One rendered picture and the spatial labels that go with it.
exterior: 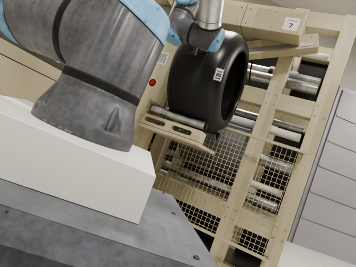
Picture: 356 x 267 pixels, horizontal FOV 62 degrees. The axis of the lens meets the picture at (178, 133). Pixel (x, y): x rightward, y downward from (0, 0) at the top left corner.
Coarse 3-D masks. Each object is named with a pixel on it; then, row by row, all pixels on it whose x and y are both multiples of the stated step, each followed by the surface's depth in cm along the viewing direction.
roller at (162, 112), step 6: (150, 108) 167; (156, 108) 165; (162, 108) 165; (156, 114) 167; (162, 114) 164; (168, 114) 162; (174, 114) 161; (180, 114) 160; (174, 120) 162; (180, 120) 159; (186, 120) 157; (192, 120) 156; (198, 120) 156; (192, 126) 158; (198, 126) 155; (204, 126) 153
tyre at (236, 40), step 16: (224, 48) 147; (240, 48) 156; (176, 64) 152; (192, 64) 148; (208, 64) 145; (224, 64) 146; (240, 64) 189; (176, 80) 152; (192, 80) 148; (208, 80) 145; (224, 80) 149; (240, 80) 192; (176, 96) 156; (192, 96) 151; (208, 96) 147; (224, 96) 198; (240, 96) 187; (176, 112) 163; (192, 112) 156; (208, 112) 153; (224, 112) 194; (208, 128) 164
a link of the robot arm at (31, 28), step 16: (0, 0) 56; (16, 0) 54; (32, 0) 54; (48, 0) 53; (0, 16) 57; (16, 16) 55; (32, 16) 54; (48, 16) 52; (16, 32) 57; (32, 32) 55; (48, 32) 53; (32, 48) 59; (48, 48) 56
